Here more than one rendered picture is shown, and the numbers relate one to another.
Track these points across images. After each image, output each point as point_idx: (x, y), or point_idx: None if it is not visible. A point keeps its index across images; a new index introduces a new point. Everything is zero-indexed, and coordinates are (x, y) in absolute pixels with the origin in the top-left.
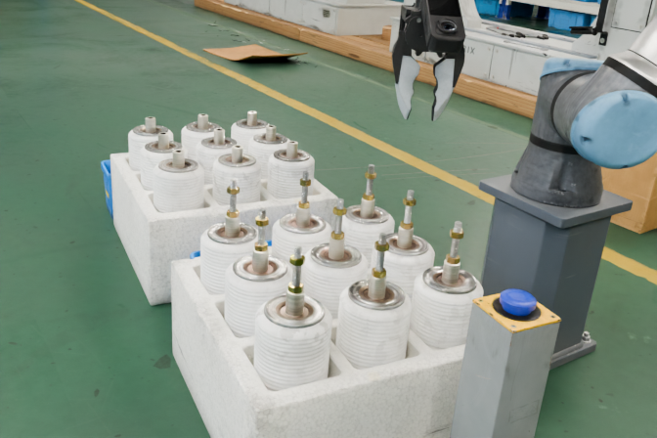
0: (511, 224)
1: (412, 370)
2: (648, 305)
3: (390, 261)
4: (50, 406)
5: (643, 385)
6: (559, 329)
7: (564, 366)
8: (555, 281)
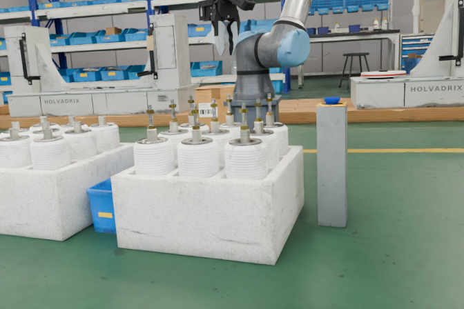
0: (247, 116)
1: (291, 160)
2: None
3: (235, 131)
4: (85, 296)
5: (313, 174)
6: None
7: None
8: None
